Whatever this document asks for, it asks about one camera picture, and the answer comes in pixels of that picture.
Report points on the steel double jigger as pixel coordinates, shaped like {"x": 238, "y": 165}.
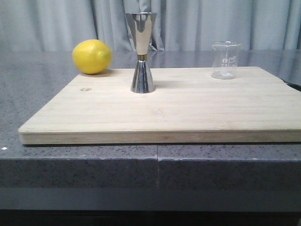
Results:
{"x": 140, "y": 26}

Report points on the clear glass measuring beaker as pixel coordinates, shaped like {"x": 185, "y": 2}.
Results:
{"x": 225, "y": 59}

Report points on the light wooden cutting board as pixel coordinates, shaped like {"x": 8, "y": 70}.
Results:
{"x": 187, "y": 106}

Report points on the yellow lemon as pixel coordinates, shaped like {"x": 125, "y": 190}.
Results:
{"x": 91, "y": 56}

